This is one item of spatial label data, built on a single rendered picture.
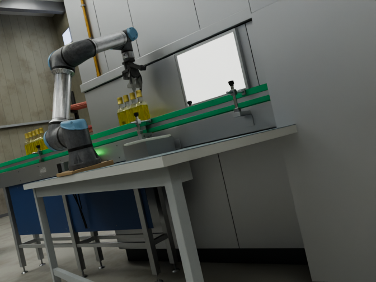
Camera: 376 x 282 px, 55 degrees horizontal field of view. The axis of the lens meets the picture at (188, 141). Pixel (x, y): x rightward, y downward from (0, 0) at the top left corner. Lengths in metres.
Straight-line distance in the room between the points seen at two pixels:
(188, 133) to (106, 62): 1.00
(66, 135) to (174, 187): 0.79
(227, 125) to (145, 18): 0.99
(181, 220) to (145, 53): 1.53
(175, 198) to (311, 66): 0.75
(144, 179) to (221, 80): 0.99
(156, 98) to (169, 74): 0.18
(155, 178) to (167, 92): 1.18
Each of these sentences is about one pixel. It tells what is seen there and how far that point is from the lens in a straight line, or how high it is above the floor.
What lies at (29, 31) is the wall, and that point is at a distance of 11.87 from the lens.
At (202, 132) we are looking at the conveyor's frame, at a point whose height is 0.81.
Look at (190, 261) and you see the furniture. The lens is 1.14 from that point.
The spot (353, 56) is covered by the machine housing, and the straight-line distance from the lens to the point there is 1.45.
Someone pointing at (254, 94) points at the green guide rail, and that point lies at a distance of 1.77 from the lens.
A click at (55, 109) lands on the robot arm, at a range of 1.90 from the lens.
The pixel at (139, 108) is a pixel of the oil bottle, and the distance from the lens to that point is 2.23.
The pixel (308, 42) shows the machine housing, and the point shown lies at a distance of 1.50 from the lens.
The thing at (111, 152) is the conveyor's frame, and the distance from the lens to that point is 2.26.
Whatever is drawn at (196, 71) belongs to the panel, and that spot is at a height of 1.17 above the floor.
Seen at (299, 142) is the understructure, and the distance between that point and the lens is 1.51.
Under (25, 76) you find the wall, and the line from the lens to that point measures 11.34.
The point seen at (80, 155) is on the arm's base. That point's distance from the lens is 1.71.
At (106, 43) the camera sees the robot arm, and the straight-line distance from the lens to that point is 2.01.
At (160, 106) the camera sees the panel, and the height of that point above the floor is 1.05.
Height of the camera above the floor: 0.76
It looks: 1 degrees up
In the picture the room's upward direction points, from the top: 13 degrees counter-clockwise
